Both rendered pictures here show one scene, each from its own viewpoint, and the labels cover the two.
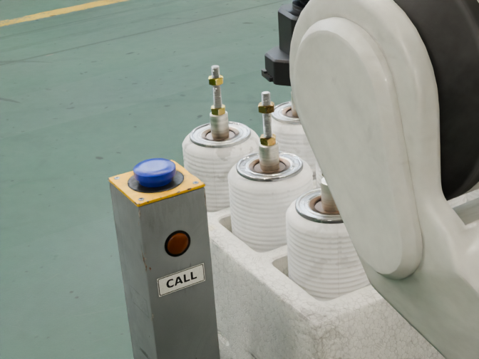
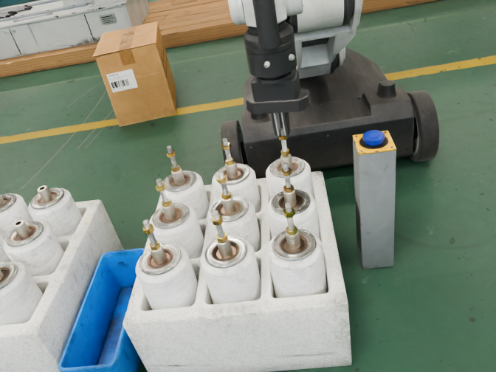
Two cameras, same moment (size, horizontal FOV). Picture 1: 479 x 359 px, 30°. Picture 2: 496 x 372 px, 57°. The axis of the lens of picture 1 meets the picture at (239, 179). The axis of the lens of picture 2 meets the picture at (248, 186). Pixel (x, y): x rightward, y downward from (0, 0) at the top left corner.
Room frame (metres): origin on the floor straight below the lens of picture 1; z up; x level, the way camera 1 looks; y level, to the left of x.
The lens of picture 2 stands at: (1.50, 0.31, 0.79)
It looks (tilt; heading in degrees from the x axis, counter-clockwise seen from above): 35 degrees down; 217
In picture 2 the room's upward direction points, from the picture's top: 12 degrees counter-clockwise
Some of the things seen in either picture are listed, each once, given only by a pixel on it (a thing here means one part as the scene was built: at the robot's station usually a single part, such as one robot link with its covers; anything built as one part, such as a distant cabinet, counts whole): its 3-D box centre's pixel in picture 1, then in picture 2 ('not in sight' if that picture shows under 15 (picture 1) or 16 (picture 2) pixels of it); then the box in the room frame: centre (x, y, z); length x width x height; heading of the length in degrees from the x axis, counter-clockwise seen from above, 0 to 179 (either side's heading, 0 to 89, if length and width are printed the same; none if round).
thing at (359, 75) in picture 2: not in sight; (311, 77); (0.25, -0.28, 0.19); 0.64 x 0.52 x 0.33; 31
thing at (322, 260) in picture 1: (333, 281); (291, 201); (0.81, -0.09, 0.16); 0.10 x 0.10 x 0.18
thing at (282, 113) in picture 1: (300, 112); (226, 252); (1.07, -0.08, 0.25); 0.08 x 0.08 x 0.01
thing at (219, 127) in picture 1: (219, 125); (293, 239); (1.02, 0.02, 0.26); 0.02 x 0.02 x 0.03
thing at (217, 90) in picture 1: (217, 95); (290, 221); (1.02, 0.02, 0.30); 0.01 x 0.01 x 0.08
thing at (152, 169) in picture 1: (155, 175); (373, 139); (0.77, 0.08, 0.32); 0.04 x 0.04 x 0.02
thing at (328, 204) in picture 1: (331, 194); (286, 162); (0.81, -0.09, 0.26); 0.02 x 0.02 x 0.03
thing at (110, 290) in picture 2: not in sight; (116, 319); (1.18, -0.34, 0.06); 0.30 x 0.11 x 0.12; 29
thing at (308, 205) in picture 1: (332, 205); (287, 167); (0.81, -0.09, 0.25); 0.08 x 0.08 x 0.01
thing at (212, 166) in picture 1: (225, 201); (299, 280); (1.02, 0.02, 0.16); 0.10 x 0.10 x 0.18
